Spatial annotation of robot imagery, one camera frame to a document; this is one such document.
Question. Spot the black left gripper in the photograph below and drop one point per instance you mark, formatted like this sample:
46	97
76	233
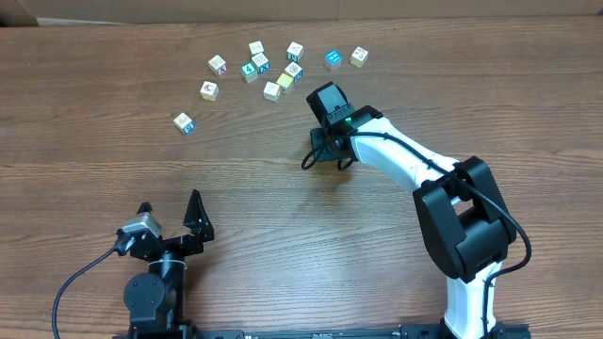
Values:
199	229

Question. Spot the yellow top block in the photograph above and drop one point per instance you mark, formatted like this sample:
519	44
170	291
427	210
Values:
286	83

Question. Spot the plain white block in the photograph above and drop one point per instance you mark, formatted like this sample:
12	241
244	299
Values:
272	91

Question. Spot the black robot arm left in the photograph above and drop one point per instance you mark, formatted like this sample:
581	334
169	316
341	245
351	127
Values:
155	299

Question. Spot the blue top block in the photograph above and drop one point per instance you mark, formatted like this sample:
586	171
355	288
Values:
333	60

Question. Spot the white block animal top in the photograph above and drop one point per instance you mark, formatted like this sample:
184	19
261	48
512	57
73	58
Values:
294	70

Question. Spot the white block far right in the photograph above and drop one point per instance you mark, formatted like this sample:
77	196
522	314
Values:
359	57

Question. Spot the white block green side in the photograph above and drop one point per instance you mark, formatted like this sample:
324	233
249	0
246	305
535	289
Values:
294	52

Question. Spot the white block blue X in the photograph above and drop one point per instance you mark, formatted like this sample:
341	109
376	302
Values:
261	62

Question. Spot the green number 4 block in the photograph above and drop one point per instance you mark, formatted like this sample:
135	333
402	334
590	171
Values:
249	72

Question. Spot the white block top back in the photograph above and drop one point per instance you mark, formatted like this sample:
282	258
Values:
256	47

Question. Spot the white block blue side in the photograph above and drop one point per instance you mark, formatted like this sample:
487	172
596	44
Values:
184	123

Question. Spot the white block red side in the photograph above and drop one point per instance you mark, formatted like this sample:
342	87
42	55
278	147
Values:
217	65

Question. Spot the white block yellow side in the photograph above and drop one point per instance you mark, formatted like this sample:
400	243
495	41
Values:
209	91

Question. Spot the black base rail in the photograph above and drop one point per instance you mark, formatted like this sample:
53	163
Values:
437	331

